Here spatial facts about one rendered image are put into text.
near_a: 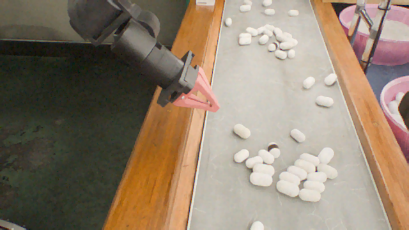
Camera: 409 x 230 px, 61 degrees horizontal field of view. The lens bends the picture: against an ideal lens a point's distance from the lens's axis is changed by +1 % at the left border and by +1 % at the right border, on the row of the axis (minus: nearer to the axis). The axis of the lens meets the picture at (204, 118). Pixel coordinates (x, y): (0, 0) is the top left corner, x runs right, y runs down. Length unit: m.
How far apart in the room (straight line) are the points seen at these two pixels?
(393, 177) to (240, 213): 0.25
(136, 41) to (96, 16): 0.07
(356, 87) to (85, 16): 0.58
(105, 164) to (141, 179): 1.14
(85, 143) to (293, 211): 1.41
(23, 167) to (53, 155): 0.14
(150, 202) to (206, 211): 0.09
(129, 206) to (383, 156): 0.43
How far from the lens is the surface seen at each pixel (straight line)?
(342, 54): 0.96
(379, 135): 0.72
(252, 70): 0.89
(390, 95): 0.89
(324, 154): 0.65
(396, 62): 1.16
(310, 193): 0.58
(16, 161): 1.88
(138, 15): 0.63
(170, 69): 0.55
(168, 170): 0.58
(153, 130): 0.66
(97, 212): 1.54
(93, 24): 0.55
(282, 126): 0.72
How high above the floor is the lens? 1.19
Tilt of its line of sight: 39 degrees down
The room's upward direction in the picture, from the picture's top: straight up
